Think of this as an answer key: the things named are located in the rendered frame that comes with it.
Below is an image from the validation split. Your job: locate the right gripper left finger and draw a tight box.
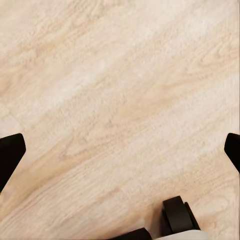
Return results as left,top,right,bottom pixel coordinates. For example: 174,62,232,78
0,133,26,193

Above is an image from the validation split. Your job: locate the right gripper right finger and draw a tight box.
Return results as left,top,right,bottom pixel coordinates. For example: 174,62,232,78
224,133,240,173

